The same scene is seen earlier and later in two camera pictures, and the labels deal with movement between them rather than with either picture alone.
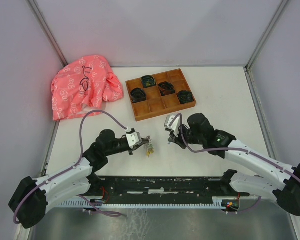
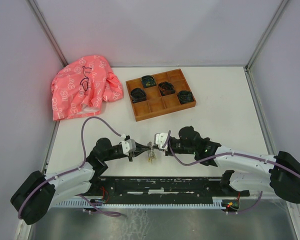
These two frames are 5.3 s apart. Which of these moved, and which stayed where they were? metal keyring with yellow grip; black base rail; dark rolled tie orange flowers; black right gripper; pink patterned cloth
Moved: metal keyring with yellow grip; black right gripper
Stayed: pink patterned cloth; dark rolled tie orange flowers; black base rail
